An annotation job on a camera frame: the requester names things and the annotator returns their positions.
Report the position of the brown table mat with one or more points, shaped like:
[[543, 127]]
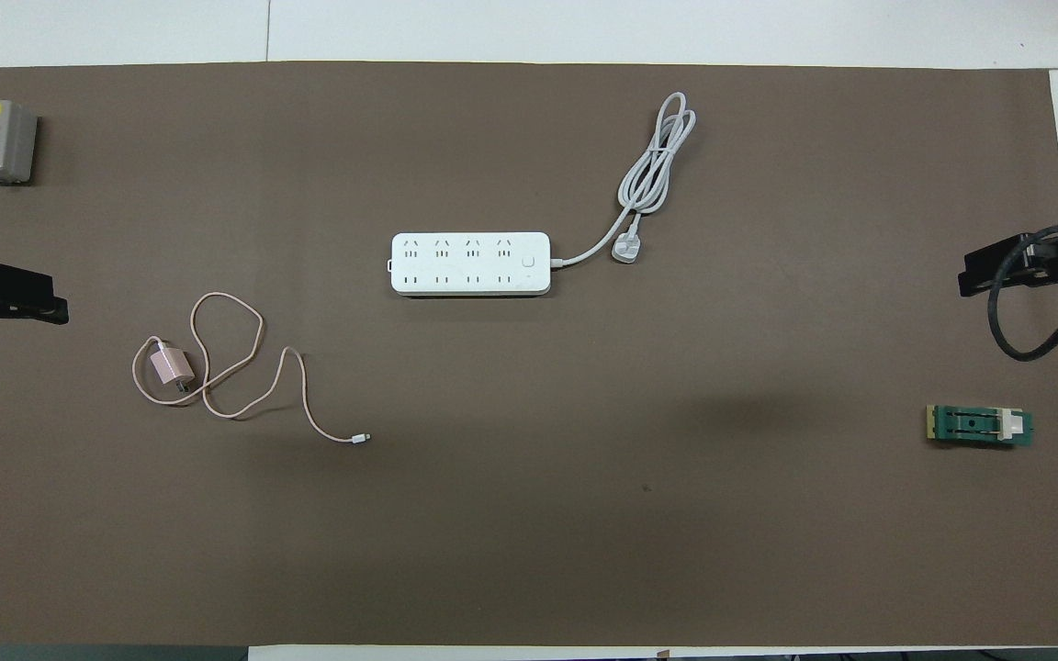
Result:
[[529, 514]]

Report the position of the pink charger adapter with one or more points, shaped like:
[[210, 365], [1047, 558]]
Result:
[[171, 367]]

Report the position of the grey push-button switch box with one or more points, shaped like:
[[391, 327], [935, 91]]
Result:
[[10, 138]]

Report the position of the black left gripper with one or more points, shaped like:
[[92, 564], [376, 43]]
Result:
[[5, 286]]

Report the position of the green knife switch yellow base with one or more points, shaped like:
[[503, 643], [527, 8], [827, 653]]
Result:
[[979, 427]]

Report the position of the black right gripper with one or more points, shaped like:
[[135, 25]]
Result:
[[1043, 257]]

